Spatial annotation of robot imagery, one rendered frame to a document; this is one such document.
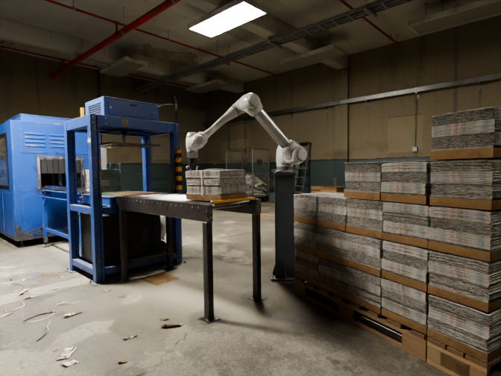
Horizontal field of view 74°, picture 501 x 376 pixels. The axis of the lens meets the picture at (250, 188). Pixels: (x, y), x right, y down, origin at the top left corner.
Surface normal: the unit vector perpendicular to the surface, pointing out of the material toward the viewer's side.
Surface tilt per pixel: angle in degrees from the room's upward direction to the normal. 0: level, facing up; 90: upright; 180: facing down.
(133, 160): 90
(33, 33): 90
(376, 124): 90
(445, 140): 89
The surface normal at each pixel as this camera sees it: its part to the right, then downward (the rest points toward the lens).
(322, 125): -0.68, 0.04
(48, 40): 0.73, 0.03
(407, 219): -0.88, 0.03
